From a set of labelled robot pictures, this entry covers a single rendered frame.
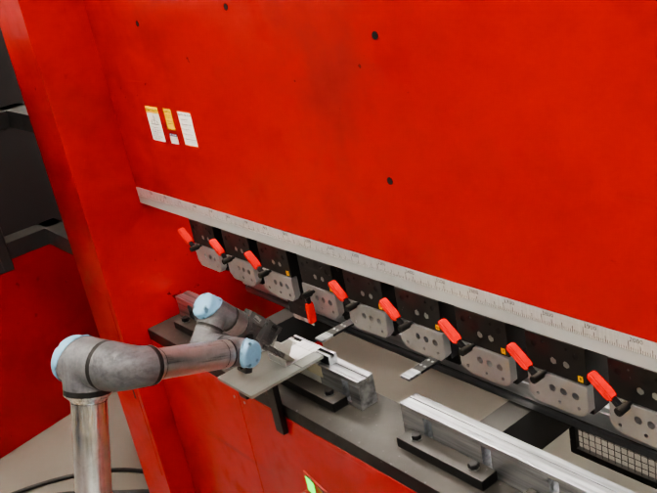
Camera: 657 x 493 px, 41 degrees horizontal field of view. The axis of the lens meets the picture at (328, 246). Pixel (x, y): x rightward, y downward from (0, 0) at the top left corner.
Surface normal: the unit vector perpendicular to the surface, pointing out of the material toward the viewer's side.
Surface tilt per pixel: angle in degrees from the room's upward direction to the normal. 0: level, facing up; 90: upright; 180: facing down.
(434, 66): 90
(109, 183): 90
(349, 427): 0
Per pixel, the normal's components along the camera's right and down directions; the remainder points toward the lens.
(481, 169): -0.76, 0.37
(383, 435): -0.18, -0.91
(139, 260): 0.62, 0.18
